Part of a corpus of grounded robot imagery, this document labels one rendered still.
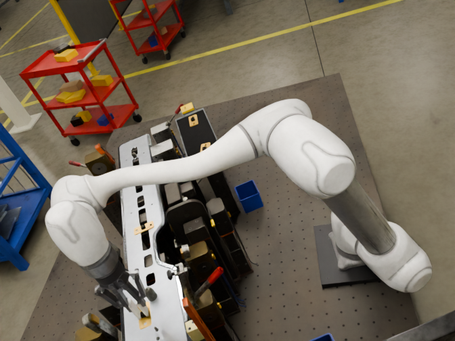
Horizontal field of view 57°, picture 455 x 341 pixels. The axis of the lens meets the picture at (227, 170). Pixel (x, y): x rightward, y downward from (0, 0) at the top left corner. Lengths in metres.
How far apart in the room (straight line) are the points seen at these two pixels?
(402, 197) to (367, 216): 1.70
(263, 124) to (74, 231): 0.51
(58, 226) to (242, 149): 0.46
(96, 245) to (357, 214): 0.65
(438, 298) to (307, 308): 0.98
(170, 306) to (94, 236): 0.47
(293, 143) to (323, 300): 0.82
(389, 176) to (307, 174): 2.12
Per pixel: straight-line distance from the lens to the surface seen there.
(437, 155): 3.14
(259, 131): 1.03
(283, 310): 1.63
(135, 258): 1.61
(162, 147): 1.86
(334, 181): 0.91
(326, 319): 1.58
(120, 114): 4.47
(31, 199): 4.06
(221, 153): 1.03
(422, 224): 2.71
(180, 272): 1.18
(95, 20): 7.05
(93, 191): 1.14
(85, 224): 1.02
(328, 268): 1.66
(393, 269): 1.38
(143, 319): 1.31
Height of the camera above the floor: 2.07
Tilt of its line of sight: 38 degrees down
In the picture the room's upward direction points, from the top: 23 degrees counter-clockwise
